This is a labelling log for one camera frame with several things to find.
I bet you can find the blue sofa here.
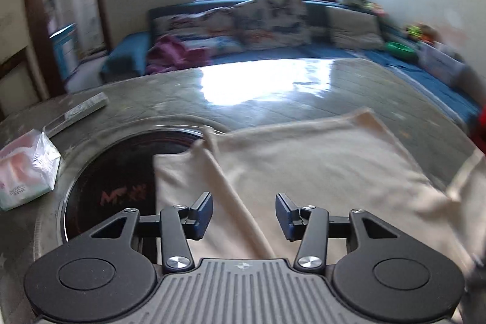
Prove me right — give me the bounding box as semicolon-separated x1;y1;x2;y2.
99;0;484;127

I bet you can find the round black induction cooker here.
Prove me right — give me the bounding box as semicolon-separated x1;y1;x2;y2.
64;127;207;245

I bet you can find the green bowl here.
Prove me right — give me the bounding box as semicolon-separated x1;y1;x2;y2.
385;41;417;62

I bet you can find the blue cabinet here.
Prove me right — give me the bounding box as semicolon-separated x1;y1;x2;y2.
50;23;81;81

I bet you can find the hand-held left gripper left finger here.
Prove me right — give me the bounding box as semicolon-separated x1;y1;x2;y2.
87;191;213;275

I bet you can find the purple cloth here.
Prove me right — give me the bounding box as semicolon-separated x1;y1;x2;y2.
146;33;211;75

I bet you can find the dark wooden door frame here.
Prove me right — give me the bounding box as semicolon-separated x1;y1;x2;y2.
22;0;111;101

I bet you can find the grey cushion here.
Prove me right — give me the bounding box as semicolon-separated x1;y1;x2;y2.
326;5;385;51

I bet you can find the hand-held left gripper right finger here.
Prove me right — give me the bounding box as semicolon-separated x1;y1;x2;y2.
276;193;399;275

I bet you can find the white storage box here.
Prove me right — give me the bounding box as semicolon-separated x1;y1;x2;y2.
419;41;468;88

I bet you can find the grey remote control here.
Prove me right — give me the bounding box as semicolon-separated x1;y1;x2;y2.
43;92;110;137

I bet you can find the colourful toy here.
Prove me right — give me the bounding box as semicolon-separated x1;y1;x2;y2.
406;23;438;44

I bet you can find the butterfly print cushion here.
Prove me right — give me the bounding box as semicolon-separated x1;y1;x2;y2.
232;0;313;51
154;7;245;57

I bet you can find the cream garment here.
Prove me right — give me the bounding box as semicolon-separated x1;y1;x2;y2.
152;107;486;324

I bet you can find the white tissue pack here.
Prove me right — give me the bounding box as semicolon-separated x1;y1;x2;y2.
0;128;62;211

